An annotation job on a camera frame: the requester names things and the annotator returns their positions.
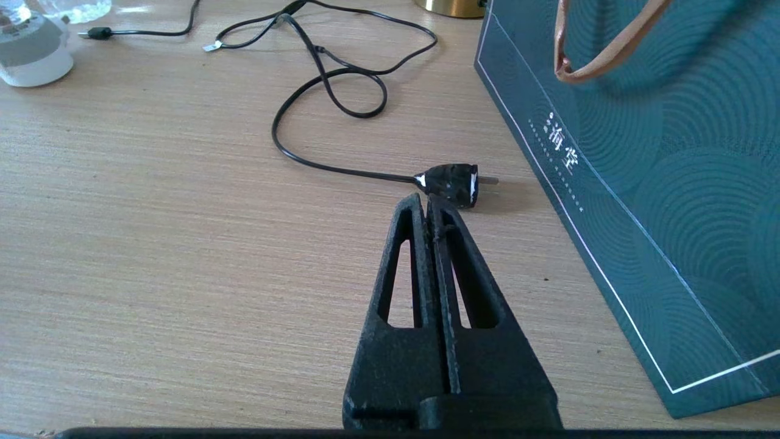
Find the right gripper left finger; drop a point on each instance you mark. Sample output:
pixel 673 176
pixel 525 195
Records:
pixel 402 366

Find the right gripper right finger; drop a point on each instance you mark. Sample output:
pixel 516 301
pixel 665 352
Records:
pixel 493 372

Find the dark framed board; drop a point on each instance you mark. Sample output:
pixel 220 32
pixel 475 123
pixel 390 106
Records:
pixel 670 213

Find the brass desk lamp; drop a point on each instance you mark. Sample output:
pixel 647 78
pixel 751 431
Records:
pixel 451 6

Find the small grey clear-topped device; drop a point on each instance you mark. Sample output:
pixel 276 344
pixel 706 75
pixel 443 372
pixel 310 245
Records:
pixel 33 55

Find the red-capped water bottle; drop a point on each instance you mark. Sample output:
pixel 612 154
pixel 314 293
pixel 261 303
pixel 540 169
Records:
pixel 70 7

